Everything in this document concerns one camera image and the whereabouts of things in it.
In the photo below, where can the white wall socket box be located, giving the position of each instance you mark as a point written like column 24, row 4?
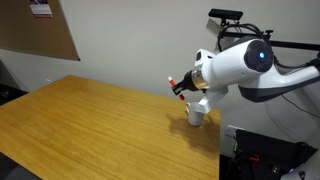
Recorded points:
column 232, row 131

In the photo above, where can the black mounting plate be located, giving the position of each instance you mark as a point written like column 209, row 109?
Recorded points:
column 266, row 150

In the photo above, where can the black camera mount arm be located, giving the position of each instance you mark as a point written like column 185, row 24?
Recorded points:
column 293, row 44

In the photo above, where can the white ceramic mug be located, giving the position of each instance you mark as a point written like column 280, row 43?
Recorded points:
column 195, row 116

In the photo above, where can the paper poster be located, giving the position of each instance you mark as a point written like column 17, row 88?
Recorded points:
column 40, row 8

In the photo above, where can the black stereo camera bar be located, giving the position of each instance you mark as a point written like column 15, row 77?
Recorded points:
column 225, row 14

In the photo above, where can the orange black clamp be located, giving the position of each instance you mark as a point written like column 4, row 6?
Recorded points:
column 251, row 157

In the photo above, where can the red Expo marker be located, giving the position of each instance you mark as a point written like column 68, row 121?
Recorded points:
column 174, row 84

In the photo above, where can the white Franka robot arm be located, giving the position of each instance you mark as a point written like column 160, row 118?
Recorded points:
column 253, row 71

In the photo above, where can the cork pin board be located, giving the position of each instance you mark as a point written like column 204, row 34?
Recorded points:
column 36, row 35

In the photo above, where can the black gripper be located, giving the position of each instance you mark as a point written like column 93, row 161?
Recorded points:
column 189, row 81

